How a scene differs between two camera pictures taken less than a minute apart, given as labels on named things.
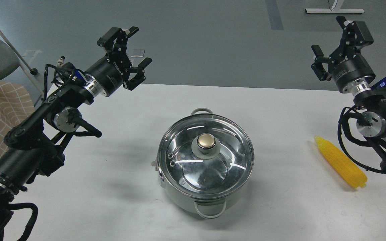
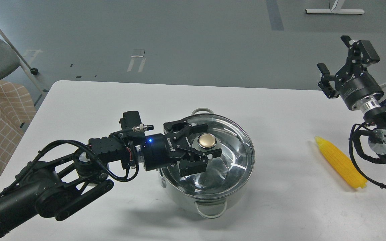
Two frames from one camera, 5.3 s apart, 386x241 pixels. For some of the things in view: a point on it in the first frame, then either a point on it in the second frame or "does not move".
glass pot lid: [207, 156] does not move
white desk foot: [335, 8] does not move
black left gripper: [109, 73] -> [161, 150]
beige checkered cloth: [1, 106] does not move
